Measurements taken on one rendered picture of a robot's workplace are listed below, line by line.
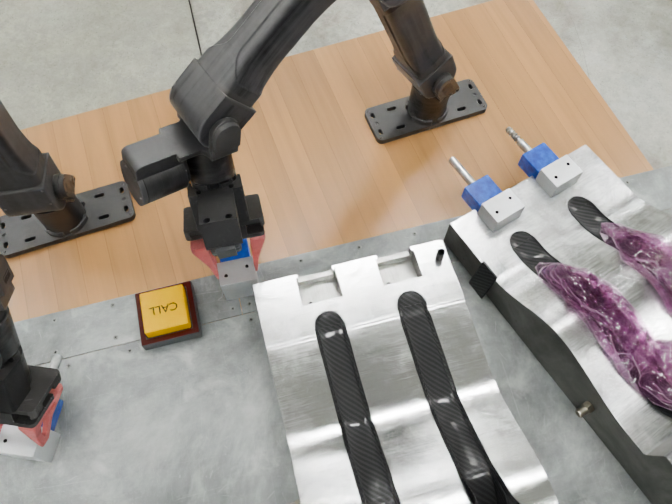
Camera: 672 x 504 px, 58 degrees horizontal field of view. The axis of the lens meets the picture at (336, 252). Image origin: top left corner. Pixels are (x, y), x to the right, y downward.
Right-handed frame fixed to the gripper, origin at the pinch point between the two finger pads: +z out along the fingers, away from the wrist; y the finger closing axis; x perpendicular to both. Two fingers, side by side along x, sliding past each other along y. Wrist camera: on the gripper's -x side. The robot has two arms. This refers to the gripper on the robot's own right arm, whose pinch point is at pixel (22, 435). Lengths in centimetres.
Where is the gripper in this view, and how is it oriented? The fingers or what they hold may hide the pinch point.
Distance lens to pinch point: 86.0
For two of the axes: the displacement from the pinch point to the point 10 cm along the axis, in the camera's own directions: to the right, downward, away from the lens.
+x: 1.1, -5.7, 8.1
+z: -0.7, 8.1, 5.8
